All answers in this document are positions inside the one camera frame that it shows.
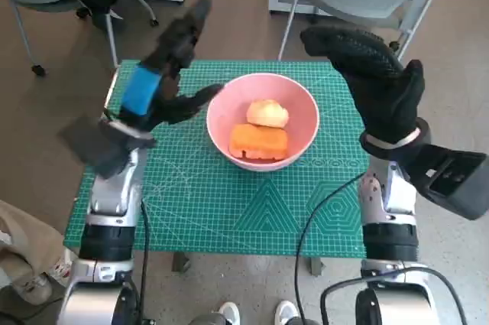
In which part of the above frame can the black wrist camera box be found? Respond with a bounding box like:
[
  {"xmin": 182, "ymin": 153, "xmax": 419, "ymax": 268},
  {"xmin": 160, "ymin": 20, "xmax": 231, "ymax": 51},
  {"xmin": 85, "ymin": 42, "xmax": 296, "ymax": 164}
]
[
  {"xmin": 57, "ymin": 115, "xmax": 131, "ymax": 180},
  {"xmin": 403, "ymin": 143, "xmax": 489, "ymax": 221}
]

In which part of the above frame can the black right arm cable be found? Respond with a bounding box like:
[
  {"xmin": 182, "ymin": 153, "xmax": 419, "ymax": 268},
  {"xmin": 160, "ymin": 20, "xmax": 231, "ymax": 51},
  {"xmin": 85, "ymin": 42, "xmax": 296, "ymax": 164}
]
[{"xmin": 294, "ymin": 172, "xmax": 366, "ymax": 322}]

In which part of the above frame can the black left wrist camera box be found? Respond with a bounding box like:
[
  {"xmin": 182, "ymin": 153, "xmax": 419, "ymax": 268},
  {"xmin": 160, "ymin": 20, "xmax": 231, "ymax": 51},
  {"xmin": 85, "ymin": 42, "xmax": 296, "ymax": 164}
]
[{"xmin": 57, "ymin": 115, "xmax": 131, "ymax": 180}]

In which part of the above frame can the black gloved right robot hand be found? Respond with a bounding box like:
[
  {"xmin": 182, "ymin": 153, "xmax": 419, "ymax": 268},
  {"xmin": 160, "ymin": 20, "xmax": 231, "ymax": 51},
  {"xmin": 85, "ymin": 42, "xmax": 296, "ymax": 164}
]
[{"xmin": 300, "ymin": 25, "xmax": 426, "ymax": 146}]

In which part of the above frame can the pink bowl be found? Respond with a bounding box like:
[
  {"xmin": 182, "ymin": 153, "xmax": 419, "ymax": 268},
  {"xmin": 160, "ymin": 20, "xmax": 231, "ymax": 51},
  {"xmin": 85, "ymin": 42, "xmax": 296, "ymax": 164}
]
[{"xmin": 206, "ymin": 73, "xmax": 320, "ymax": 172}]

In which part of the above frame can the white shoe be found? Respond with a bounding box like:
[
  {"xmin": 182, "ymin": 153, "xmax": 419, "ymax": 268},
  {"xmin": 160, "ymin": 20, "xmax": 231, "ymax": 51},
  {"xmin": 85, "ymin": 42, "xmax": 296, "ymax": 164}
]
[
  {"xmin": 219, "ymin": 301, "xmax": 241, "ymax": 325},
  {"xmin": 275, "ymin": 301, "xmax": 295, "ymax": 325}
]

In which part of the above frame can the rectangular toy toast bread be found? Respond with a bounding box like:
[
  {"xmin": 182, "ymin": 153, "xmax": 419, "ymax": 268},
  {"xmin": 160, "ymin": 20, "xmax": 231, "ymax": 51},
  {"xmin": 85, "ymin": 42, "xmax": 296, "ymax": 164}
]
[{"xmin": 228, "ymin": 122, "xmax": 289, "ymax": 161}]

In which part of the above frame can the green cutting mat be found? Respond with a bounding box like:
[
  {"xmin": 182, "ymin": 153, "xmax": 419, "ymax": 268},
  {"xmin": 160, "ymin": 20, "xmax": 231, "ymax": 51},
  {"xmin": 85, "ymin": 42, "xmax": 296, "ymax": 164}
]
[{"xmin": 63, "ymin": 59, "xmax": 364, "ymax": 255}]

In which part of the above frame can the round toy bread bun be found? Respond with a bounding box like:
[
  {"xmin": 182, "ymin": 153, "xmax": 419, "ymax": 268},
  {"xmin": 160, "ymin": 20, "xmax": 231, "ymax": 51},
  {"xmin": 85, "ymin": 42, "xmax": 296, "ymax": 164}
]
[{"xmin": 246, "ymin": 98, "xmax": 290, "ymax": 129}]

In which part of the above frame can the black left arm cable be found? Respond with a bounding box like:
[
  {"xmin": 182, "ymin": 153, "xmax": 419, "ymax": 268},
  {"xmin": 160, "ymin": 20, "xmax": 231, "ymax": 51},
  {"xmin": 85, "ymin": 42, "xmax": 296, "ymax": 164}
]
[{"xmin": 139, "ymin": 202, "xmax": 151, "ymax": 325}]

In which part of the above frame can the person's leg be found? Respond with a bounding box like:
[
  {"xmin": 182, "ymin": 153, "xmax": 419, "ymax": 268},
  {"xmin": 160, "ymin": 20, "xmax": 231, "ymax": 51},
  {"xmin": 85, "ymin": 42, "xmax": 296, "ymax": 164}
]
[{"xmin": 0, "ymin": 200, "xmax": 66, "ymax": 284}]

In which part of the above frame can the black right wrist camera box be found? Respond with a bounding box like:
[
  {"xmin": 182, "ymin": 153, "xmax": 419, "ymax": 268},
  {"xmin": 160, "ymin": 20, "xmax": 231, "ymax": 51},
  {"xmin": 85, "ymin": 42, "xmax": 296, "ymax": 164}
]
[{"xmin": 403, "ymin": 143, "xmax": 489, "ymax": 221}]

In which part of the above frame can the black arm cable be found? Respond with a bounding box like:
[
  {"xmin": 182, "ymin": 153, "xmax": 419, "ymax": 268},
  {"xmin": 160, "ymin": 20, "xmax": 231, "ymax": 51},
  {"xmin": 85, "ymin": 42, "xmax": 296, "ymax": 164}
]
[
  {"xmin": 139, "ymin": 202, "xmax": 151, "ymax": 325},
  {"xmin": 294, "ymin": 172, "xmax": 366, "ymax": 322}
]

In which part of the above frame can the person's white sneaker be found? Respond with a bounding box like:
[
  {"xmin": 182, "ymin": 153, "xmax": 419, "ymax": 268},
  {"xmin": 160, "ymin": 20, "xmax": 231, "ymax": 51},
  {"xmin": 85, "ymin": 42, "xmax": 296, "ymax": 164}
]
[{"xmin": 15, "ymin": 252, "xmax": 73, "ymax": 305}]

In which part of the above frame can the black looped shoulder cable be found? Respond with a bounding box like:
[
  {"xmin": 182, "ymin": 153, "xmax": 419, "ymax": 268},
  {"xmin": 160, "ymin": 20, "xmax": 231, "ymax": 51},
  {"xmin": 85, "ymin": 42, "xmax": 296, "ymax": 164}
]
[{"xmin": 319, "ymin": 266, "xmax": 469, "ymax": 325}]

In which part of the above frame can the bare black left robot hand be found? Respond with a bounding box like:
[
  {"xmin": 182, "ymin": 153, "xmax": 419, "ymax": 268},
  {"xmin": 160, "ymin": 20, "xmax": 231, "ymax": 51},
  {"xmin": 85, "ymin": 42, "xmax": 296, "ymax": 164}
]
[{"xmin": 116, "ymin": 0, "xmax": 225, "ymax": 131}]

